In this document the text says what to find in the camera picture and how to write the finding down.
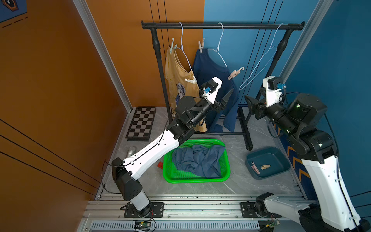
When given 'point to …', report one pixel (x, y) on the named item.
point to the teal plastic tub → (266, 162)
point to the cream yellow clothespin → (265, 166)
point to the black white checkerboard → (141, 126)
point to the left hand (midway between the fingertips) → (224, 81)
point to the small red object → (160, 165)
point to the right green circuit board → (271, 224)
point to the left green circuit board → (143, 224)
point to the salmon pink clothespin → (254, 167)
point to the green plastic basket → (173, 173)
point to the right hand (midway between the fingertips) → (254, 91)
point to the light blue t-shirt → (204, 160)
